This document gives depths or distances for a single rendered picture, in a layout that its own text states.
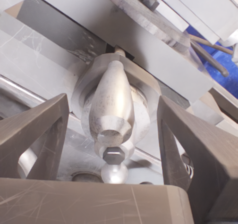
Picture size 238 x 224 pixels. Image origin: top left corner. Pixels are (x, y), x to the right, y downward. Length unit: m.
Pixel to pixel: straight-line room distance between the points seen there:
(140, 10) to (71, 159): 0.25
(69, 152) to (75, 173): 0.06
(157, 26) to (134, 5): 0.04
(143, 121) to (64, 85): 0.11
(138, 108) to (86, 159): 0.19
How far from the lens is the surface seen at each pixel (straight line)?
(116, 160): 0.19
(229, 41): 0.46
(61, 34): 0.27
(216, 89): 0.95
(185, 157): 0.65
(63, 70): 0.26
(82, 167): 0.38
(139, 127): 0.22
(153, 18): 0.32
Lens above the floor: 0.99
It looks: 30 degrees down
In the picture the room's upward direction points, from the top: 43 degrees clockwise
